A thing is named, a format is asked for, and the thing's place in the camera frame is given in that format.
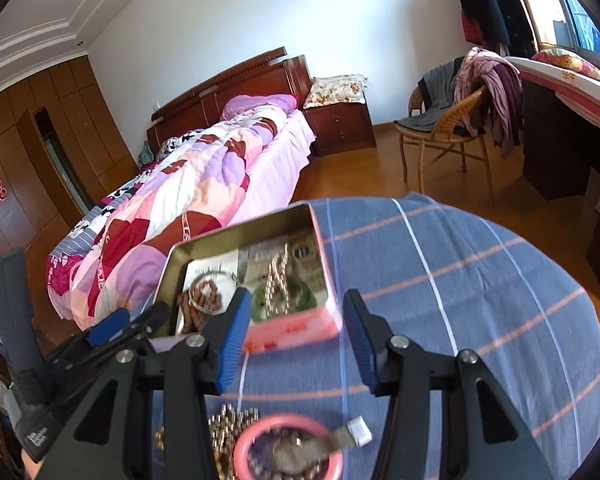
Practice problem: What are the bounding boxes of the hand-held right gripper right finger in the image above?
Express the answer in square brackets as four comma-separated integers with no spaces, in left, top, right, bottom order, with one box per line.
[342,288,547,480]

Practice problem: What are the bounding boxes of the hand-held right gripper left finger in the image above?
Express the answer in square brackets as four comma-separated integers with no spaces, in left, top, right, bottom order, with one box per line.
[35,287,253,480]

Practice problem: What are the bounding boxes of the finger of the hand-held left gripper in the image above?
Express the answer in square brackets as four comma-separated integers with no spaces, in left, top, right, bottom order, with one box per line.
[44,308,132,367]
[80,301,172,362]

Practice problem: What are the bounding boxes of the pink tin box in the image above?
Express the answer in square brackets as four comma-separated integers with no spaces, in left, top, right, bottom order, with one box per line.
[152,203,344,357]

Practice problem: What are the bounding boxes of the thin silver bangle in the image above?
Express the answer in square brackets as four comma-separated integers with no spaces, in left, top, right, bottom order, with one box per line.
[187,269,244,317]

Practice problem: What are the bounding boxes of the green jade bangle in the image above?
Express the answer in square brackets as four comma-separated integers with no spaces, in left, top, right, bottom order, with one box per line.
[247,279,315,324]

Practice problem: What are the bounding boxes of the white paper card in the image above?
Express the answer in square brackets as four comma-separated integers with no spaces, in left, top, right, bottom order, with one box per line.
[184,249,241,287]

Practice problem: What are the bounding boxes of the pink bangle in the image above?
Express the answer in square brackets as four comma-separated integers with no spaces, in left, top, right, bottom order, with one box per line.
[232,413,345,480]

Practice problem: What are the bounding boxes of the blue plaid tablecloth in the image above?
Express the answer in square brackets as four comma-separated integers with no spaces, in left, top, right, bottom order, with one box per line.
[145,192,600,480]

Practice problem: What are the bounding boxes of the pink patchwork quilt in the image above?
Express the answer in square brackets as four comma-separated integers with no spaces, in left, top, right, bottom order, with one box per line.
[47,107,302,329]

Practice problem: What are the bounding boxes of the brown wooden wardrobe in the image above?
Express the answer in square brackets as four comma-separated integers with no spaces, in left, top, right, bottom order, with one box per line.
[0,54,142,273]

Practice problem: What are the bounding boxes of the black and white pillow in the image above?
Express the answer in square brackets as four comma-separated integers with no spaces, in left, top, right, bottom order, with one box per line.
[157,129,207,157]

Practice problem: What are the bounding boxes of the wooden nightstand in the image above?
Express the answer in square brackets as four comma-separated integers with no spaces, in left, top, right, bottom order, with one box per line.
[302,97,379,159]

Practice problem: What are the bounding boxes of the wooden bed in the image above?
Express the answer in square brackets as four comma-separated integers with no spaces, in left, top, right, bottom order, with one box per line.
[45,46,319,334]

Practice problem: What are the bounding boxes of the purple pillow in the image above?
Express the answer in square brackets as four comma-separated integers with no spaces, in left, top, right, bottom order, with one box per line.
[220,92,299,124]

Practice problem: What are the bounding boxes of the wicker chair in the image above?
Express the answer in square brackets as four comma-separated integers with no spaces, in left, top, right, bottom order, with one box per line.
[397,77,499,207]

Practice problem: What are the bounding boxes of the floral cushion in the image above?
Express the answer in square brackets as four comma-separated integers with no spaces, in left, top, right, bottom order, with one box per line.
[302,74,370,110]

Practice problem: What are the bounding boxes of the grey garment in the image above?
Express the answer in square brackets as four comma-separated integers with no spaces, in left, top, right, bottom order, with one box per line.
[393,57,475,135]

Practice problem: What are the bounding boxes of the dark wooden desk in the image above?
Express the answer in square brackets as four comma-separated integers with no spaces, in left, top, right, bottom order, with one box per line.
[520,74,600,307]

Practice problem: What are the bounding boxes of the pink and purple garments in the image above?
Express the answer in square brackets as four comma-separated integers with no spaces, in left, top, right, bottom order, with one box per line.
[452,46,526,162]

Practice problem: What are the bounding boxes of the pink folded mattress pad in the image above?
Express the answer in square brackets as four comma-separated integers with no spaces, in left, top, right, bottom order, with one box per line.
[507,55,600,137]

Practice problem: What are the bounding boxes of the floral yellow pillow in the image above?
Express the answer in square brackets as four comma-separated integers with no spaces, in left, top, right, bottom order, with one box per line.
[530,47,600,84]

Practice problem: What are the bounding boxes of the hanging dark clothes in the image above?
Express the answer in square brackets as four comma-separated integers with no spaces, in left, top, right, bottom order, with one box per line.
[454,0,539,59]

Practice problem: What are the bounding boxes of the window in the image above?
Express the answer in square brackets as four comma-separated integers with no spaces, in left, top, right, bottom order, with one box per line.
[509,0,600,62]

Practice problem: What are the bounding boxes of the brown bead bracelet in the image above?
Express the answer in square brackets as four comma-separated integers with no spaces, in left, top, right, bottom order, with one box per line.
[176,278,232,337]

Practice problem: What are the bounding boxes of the gold bead chain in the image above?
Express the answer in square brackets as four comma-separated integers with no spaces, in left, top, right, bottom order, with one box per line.
[152,404,262,480]

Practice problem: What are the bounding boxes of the pale bead necklace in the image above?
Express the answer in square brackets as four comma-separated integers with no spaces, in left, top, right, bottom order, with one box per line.
[252,241,294,322]

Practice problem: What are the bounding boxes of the grey strap with white tag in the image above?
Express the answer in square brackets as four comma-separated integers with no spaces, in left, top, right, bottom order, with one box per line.
[272,417,374,477]

